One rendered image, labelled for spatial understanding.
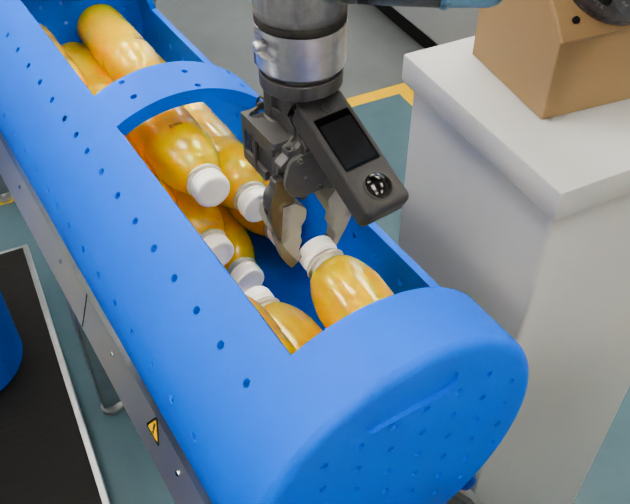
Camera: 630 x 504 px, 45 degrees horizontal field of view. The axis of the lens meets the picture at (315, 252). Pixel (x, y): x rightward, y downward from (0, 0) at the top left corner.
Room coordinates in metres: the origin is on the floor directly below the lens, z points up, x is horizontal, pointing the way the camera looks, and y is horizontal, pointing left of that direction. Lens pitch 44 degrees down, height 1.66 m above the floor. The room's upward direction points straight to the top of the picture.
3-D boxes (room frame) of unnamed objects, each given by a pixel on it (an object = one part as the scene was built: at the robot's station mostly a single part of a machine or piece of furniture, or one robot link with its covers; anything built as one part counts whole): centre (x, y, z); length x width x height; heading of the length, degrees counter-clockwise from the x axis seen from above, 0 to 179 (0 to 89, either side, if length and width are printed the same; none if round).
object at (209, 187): (0.62, 0.11, 1.16); 0.04 x 0.02 x 0.04; 122
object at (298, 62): (0.56, 0.01, 1.35); 0.08 x 0.08 x 0.05
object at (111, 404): (1.14, 0.52, 0.31); 0.06 x 0.06 x 0.63; 32
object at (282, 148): (0.57, 0.02, 1.27); 0.09 x 0.08 x 0.12; 32
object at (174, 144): (0.70, 0.16, 1.16); 0.19 x 0.07 x 0.07; 32
